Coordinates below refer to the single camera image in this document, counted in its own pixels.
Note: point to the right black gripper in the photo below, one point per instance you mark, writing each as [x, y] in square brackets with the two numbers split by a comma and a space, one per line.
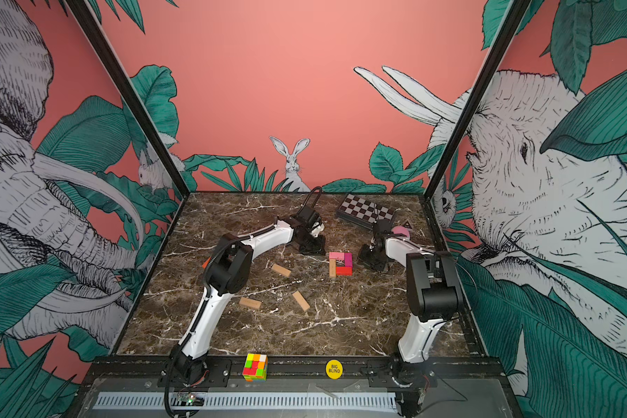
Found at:
[363, 258]

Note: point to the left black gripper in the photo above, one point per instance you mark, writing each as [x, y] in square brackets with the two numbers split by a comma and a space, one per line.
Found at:
[321, 249]

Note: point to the light pink block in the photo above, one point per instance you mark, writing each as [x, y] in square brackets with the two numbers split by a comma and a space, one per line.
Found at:
[337, 256]

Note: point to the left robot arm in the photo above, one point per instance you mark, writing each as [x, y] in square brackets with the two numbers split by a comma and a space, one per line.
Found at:
[224, 276]

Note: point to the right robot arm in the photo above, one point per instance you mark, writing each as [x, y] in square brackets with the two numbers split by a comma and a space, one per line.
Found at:
[434, 296]

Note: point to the pink round button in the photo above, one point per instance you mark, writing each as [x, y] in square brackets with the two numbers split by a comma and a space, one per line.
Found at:
[401, 232]

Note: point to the folded checkered chess board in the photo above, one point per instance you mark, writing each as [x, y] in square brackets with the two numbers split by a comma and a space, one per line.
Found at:
[363, 212]

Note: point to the yellow big blind chip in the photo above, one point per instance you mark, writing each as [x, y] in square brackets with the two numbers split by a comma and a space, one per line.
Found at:
[334, 369]

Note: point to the colourful puzzle cube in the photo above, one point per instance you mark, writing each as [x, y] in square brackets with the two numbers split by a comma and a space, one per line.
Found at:
[255, 367]

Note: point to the white perforated strip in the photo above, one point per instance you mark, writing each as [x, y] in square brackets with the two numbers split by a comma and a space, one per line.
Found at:
[376, 402]

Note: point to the small circuit board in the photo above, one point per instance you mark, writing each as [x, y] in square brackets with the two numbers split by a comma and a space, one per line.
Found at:
[188, 400]

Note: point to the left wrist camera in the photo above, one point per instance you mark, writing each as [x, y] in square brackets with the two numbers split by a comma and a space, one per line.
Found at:
[311, 220]

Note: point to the black front rail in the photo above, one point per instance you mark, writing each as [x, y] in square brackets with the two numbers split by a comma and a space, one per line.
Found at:
[378, 372]

